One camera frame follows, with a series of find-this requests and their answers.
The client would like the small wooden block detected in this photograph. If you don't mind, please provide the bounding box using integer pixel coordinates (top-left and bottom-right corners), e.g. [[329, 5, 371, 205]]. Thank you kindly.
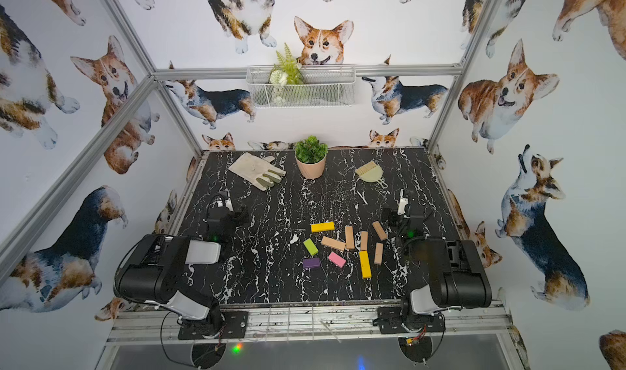
[[360, 231, 368, 251]]

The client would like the short yellow block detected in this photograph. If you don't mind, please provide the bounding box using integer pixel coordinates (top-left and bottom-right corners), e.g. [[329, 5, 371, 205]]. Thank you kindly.
[[311, 222, 335, 233]]

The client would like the pink block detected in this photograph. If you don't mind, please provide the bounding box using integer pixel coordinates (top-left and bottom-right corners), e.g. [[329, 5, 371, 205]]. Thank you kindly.
[[328, 252, 347, 268]]

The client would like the green block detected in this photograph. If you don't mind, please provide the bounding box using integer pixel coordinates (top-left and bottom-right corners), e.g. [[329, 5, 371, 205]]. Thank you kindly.
[[304, 239, 319, 257]]

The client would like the purple block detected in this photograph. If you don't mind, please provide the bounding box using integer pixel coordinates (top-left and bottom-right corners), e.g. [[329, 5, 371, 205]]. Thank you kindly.
[[303, 258, 321, 270]]

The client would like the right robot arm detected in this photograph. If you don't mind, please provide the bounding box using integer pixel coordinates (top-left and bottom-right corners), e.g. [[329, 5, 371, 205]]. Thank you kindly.
[[373, 195, 492, 334]]

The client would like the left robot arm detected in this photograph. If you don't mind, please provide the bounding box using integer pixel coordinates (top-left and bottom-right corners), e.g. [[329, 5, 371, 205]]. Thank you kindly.
[[114, 192, 249, 341]]

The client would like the angled wooden block right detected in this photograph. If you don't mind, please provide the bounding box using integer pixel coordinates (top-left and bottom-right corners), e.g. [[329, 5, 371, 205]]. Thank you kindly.
[[372, 221, 389, 241]]

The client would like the long yellow block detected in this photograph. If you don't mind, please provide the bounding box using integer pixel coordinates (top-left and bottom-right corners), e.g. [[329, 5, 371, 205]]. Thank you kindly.
[[359, 251, 372, 280]]

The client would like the upright wooden block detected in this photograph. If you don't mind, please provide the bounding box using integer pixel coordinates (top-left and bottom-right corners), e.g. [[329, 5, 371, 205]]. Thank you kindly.
[[345, 226, 355, 250]]

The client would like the work glove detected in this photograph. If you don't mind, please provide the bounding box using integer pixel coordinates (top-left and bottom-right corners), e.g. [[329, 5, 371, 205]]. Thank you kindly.
[[228, 153, 286, 191]]

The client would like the small brush with dustpan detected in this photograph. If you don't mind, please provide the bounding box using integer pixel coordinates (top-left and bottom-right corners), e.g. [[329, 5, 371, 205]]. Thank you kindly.
[[355, 161, 388, 189]]

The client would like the potted green plant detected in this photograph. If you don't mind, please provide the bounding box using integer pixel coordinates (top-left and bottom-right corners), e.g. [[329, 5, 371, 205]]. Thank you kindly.
[[295, 135, 328, 179]]

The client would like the fern and white flower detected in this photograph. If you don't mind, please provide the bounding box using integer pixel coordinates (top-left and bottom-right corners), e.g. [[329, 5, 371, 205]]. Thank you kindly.
[[268, 44, 304, 105]]

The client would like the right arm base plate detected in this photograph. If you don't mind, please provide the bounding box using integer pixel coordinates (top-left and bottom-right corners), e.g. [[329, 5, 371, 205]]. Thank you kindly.
[[373, 306, 446, 334]]

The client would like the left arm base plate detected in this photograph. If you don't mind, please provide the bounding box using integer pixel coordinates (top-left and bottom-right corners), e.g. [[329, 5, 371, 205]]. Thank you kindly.
[[178, 311, 249, 341]]

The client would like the white wire basket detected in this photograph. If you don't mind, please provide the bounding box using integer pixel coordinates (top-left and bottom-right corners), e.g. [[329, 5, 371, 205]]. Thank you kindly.
[[246, 65, 356, 108]]

